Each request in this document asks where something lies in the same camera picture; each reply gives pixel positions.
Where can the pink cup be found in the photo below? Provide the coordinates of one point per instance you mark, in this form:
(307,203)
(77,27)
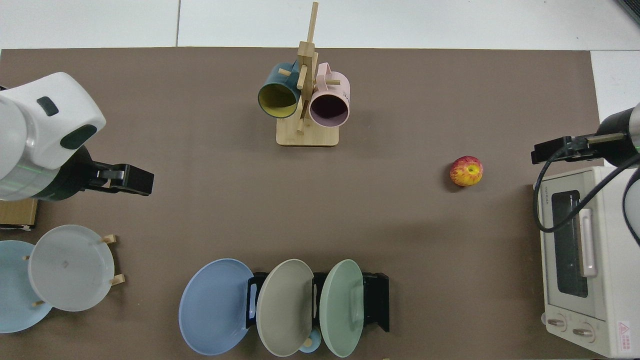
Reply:
(337,85)

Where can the pale green plate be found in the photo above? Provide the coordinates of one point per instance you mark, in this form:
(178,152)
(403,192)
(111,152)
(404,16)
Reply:
(340,310)

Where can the red yellow apple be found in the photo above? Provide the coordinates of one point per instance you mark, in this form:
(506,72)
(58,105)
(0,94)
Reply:
(466,171)

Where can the pale toaster oven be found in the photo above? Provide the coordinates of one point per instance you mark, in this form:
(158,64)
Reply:
(610,280)

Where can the wooden cup stand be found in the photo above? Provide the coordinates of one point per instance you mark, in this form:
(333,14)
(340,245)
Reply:
(307,135)

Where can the wooden plate rack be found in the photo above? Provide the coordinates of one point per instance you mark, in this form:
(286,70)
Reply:
(114,280)

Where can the dark grey ridged object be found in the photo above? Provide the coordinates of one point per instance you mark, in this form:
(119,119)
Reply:
(631,9)

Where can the brown table cloth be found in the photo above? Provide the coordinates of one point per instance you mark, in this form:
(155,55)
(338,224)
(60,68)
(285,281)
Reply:
(400,225)

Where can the grey plate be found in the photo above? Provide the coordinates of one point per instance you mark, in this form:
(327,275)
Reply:
(70,270)

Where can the beige plate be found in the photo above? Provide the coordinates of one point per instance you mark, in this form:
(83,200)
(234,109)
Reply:
(285,310)

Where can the small blue round thing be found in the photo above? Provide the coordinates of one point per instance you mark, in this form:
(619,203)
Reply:
(312,346)

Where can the black dish rack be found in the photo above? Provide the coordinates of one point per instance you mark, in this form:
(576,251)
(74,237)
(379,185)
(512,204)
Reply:
(376,300)

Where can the dark teal cup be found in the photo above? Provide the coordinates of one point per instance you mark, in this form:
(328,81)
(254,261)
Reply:
(275,80)

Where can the light blue plate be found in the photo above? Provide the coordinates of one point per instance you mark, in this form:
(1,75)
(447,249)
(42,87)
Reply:
(15,300)

